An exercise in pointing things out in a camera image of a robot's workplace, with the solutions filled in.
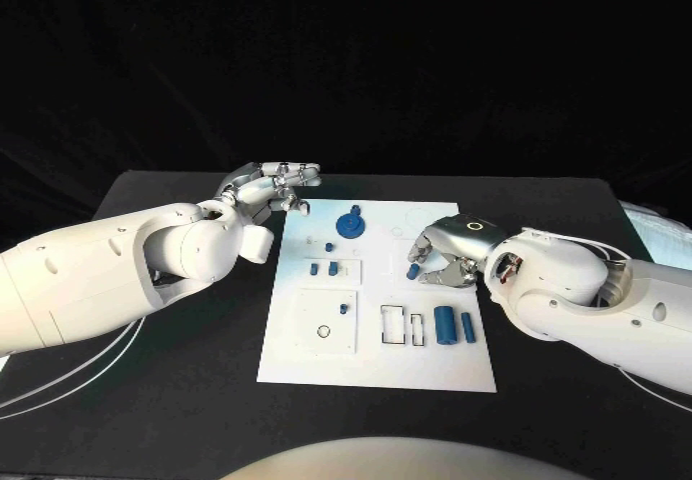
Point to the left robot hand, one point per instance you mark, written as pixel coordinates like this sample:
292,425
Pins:
270,187

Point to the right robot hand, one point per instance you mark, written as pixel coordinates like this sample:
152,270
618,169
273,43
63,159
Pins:
459,240

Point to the blue short cylinder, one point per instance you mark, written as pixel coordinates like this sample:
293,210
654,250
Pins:
413,271

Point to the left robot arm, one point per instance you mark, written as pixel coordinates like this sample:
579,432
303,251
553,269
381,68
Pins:
97,262

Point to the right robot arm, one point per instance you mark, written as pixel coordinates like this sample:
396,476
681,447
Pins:
595,300

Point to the white task board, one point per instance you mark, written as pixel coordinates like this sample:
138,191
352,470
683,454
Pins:
378,360

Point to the blue gear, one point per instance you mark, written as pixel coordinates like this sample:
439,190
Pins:
351,225

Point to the thick long blue cylinder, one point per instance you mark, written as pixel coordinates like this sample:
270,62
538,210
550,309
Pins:
446,324

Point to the thin long blue cylinder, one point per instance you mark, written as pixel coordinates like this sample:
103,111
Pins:
468,327

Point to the blue block plug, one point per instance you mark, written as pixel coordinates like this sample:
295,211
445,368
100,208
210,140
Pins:
334,268

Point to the white cloth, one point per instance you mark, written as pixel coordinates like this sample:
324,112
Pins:
662,236

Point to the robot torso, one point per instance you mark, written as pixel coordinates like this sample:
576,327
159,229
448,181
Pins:
406,459

